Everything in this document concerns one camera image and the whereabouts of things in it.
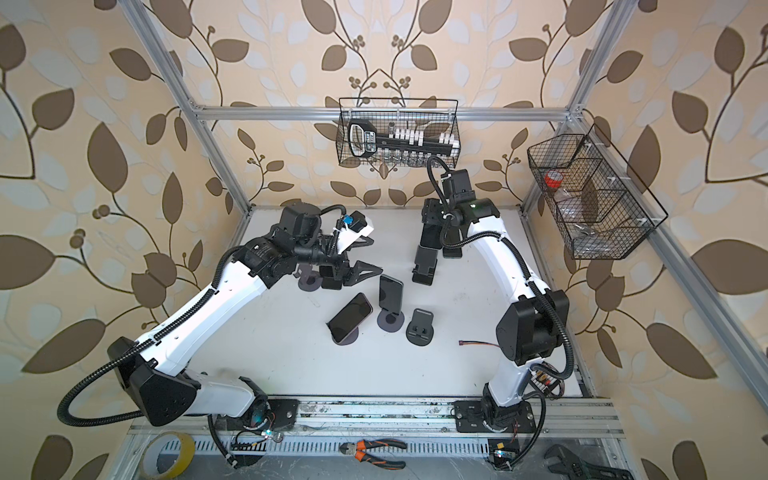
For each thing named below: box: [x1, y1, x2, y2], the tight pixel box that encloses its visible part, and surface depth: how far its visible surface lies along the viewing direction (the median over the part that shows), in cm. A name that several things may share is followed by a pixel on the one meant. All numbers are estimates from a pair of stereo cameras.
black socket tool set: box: [348, 119, 456, 160], surface depth 86 cm
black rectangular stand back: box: [412, 245, 438, 286], surface depth 99 cm
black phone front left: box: [326, 293, 373, 344], surface depth 84 cm
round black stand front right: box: [406, 308, 434, 346], surface depth 85 cm
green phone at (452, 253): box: [443, 247, 463, 259], surface depth 108 cm
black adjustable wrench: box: [544, 444, 636, 480], surface depth 68 cm
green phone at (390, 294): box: [379, 274, 404, 315], surface depth 82 cm
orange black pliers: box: [339, 438, 407, 470], surface depth 71 cm
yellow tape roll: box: [140, 432, 195, 480], surface depth 69 cm
